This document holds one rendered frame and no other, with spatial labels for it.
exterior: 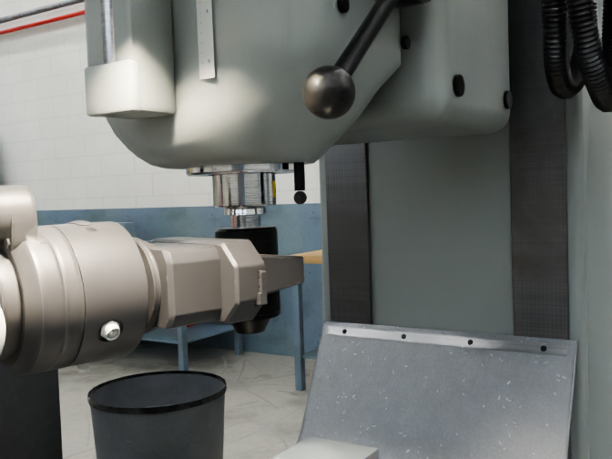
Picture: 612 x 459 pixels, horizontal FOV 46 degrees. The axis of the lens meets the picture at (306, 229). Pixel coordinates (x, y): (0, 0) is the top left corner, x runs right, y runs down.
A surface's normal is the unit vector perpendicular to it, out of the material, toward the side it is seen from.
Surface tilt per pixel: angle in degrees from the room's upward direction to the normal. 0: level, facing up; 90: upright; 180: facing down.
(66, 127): 90
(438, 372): 63
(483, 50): 90
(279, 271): 90
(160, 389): 86
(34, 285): 79
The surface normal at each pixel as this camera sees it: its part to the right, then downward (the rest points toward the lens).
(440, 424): -0.50, -0.40
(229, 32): -0.27, 0.06
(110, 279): 0.64, -0.23
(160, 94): 0.84, 0.00
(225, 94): -0.07, 0.29
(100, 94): -0.54, 0.07
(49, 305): 0.67, 0.02
